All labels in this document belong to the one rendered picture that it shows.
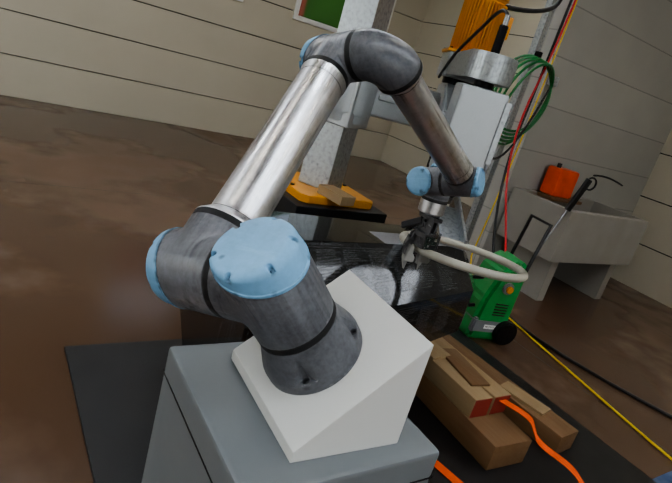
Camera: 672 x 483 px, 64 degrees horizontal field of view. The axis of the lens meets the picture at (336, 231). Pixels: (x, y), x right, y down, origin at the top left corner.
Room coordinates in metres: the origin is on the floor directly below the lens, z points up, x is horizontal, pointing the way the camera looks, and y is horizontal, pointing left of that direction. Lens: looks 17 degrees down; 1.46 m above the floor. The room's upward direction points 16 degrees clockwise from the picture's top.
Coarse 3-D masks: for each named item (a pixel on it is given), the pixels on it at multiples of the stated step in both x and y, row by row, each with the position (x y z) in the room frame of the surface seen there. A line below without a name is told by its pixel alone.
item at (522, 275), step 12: (444, 240) 2.13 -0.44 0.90; (456, 240) 2.15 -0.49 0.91; (420, 252) 1.76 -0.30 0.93; (432, 252) 1.73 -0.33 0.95; (480, 252) 2.11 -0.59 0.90; (444, 264) 1.71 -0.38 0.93; (456, 264) 1.69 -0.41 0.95; (468, 264) 1.69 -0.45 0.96; (504, 264) 2.02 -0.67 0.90; (516, 264) 1.97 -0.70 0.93; (492, 276) 1.69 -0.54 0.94; (504, 276) 1.70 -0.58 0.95; (516, 276) 1.74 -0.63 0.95
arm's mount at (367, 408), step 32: (352, 288) 1.01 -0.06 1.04; (384, 320) 0.91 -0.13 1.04; (256, 352) 0.92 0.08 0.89; (384, 352) 0.84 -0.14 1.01; (416, 352) 0.82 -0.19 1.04; (256, 384) 0.84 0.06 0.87; (352, 384) 0.79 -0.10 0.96; (384, 384) 0.78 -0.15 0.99; (416, 384) 0.82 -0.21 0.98; (288, 416) 0.76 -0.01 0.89; (320, 416) 0.75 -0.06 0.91; (352, 416) 0.76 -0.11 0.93; (384, 416) 0.80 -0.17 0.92; (288, 448) 0.71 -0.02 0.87; (320, 448) 0.73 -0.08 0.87; (352, 448) 0.77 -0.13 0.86
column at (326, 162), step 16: (352, 0) 2.94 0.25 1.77; (368, 0) 2.90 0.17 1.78; (384, 0) 2.93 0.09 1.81; (352, 16) 2.93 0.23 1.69; (368, 16) 2.89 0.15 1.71; (384, 16) 2.98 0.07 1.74; (336, 128) 2.90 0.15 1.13; (320, 144) 2.92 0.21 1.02; (336, 144) 2.89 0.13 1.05; (352, 144) 3.04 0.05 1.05; (304, 160) 2.95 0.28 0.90; (320, 160) 2.91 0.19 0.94; (336, 160) 2.90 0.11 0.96; (304, 176) 2.94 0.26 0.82; (320, 176) 2.90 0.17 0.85; (336, 176) 2.95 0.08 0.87
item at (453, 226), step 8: (456, 200) 2.53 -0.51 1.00; (448, 208) 2.47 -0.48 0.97; (456, 208) 2.47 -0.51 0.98; (448, 216) 2.39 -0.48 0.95; (456, 216) 2.41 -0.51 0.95; (440, 224) 2.21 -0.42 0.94; (448, 224) 2.32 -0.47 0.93; (456, 224) 2.34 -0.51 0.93; (464, 224) 2.27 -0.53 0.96; (440, 232) 2.14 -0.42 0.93; (448, 232) 2.25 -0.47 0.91; (456, 232) 2.27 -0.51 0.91; (464, 232) 2.20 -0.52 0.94; (464, 240) 2.15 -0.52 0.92; (456, 248) 2.15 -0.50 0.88
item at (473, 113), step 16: (464, 96) 2.47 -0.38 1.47; (480, 96) 2.47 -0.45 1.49; (496, 96) 2.48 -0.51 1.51; (448, 112) 2.59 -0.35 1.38; (464, 112) 2.47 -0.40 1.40; (480, 112) 2.47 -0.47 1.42; (496, 112) 2.48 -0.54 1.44; (464, 128) 2.47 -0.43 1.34; (480, 128) 2.48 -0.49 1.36; (496, 128) 2.48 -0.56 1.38; (464, 144) 2.47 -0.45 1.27; (480, 144) 2.48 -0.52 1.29; (432, 160) 2.59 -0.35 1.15; (480, 160) 2.48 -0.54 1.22
